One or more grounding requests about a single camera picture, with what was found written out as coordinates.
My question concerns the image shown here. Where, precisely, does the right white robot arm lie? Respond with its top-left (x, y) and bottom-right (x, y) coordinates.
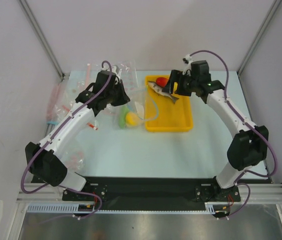
top-left (163, 57), bottom-right (269, 201)

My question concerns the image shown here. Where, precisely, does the yellow plastic tray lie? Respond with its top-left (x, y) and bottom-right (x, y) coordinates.
top-left (145, 86), bottom-right (194, 132)

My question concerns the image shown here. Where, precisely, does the yellow toy pear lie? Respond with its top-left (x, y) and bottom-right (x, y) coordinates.
top-left (125, 112), bottom-right (141, 127)

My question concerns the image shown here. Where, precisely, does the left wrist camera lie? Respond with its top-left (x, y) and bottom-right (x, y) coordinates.
top-left (111, 65), bottom-right (122, 84)

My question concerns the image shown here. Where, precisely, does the white slotted cable duct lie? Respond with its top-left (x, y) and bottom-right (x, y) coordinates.
top-left (26, 203), bottom-right (228, 215)

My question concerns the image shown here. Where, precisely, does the red toy mango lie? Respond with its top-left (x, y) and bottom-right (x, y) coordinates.
top-left (156, 77), bottom-right (168, 88)

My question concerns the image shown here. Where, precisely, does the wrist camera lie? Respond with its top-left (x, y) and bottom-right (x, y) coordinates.
top-left (111, 65), bottom-right (122, 84)
top-left (183, 54), bottom-right (193, 75)

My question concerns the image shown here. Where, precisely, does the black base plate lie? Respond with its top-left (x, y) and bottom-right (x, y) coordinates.
top-left (62, 177), bottom-right (241, 210)

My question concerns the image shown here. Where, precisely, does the purple cable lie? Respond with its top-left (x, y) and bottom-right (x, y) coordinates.
top-left (20, 60), bottom-right (114, 222)
top-left (188, 49), bottom-right (279, 221)

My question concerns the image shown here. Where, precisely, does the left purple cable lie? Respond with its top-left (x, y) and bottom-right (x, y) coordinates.
top-left (20, 60), bottom-right (114, 222)

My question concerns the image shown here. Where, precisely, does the pile of spare zip bags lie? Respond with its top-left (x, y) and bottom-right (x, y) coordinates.
top-left (48, 63), bottom-right (100, 174)

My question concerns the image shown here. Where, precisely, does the aluminium frame rail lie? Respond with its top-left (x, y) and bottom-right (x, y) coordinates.
top-left (15, 182), bottom-right (282, 204)

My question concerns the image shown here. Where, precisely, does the grey toy fish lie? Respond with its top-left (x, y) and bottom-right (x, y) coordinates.
top-left (147, 81), bottom-right (179, 104)

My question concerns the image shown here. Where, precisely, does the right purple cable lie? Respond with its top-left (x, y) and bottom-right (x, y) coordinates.
top-left (188, 49), bottom-right (279, 221)

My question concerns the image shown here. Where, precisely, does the clear blue-zipper bag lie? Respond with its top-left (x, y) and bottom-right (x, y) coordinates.
top-left (110, 84), bottom-right (160, 131)

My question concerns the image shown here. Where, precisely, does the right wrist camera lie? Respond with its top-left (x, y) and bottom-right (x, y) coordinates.
top-left (183, 54), bottom-right (193, 75)

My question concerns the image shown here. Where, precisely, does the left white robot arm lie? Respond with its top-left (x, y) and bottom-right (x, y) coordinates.
top-left (20, 70), bottom-right (130, 200)

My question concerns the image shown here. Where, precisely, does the green toy cucumber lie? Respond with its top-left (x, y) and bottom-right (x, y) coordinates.
top-left (118, 105), bottom-right (129, 129)

